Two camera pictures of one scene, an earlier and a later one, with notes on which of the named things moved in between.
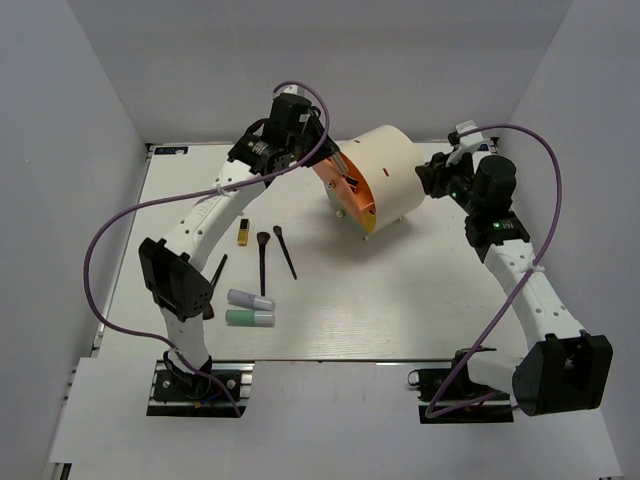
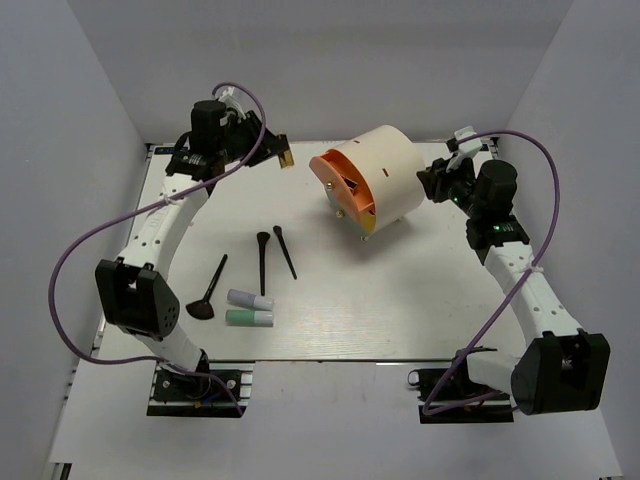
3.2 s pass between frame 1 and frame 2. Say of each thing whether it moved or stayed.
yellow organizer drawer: stayed
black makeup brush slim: stayed
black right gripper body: stayed
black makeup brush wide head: stayed
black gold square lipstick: moved
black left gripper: moved
